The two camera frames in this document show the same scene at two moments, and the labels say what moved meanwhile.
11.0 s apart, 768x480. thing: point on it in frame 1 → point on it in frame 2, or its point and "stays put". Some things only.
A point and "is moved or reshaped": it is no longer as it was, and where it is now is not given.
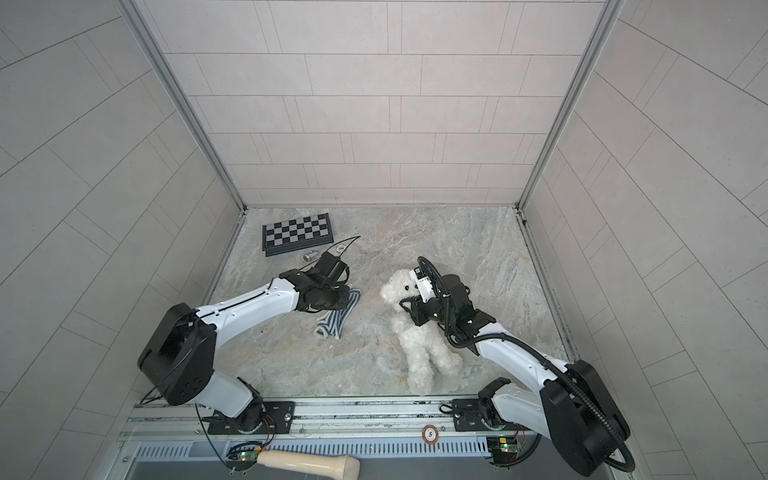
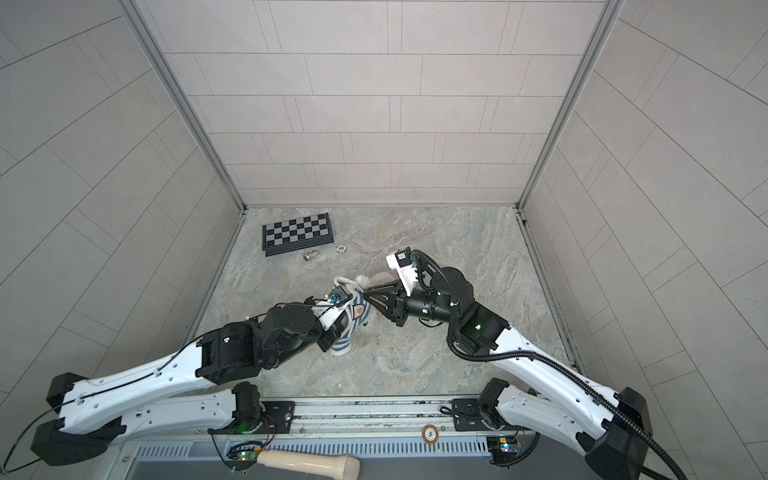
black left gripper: (344, 299) → (332, 336)
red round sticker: (430, 434) stays put
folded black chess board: (296, 234) stays put
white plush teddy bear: (422, 347) → (363, 281)
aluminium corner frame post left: (140, 30) stays put
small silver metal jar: (310, 256) stays put
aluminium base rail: (369, 428) stays put
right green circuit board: (503, 448) stays put
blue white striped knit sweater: (332, 321) is moved or reshaped
